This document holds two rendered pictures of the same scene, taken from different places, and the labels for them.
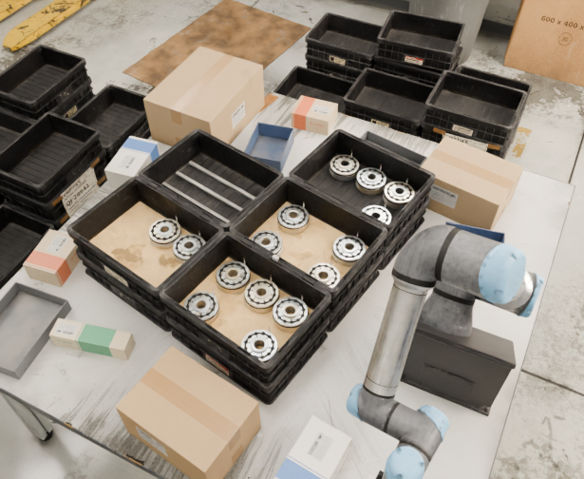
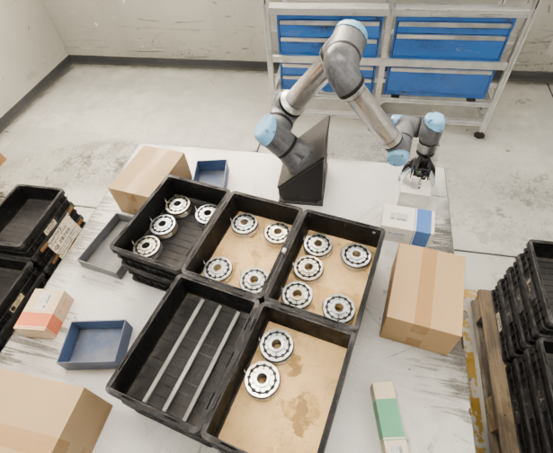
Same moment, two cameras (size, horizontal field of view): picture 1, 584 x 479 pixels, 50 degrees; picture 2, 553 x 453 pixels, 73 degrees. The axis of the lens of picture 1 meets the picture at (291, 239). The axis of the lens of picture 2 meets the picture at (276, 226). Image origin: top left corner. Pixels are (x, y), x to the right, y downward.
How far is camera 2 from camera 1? 1.54 m
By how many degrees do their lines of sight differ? 59
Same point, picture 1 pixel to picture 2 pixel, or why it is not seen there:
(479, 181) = (160, 164)
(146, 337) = (360, 380)
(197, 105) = (47, 417)
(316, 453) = (404, 217)
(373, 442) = (369, 208)
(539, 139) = not seen: hidden behind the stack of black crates
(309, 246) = (245, 254)
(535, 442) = not seen: hidden behind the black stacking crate
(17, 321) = not seen: outside the picture
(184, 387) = (415, 291)
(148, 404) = (444, 311)
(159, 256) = (290, 377)
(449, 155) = (131, 182)
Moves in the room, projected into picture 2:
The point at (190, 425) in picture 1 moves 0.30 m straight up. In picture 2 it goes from (441, 277) to (471, 218)
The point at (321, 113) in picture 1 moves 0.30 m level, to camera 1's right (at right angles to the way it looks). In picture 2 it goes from (49, 299) to (57, 238)
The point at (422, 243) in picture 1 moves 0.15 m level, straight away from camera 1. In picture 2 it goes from (349, 57) to (299, 59)
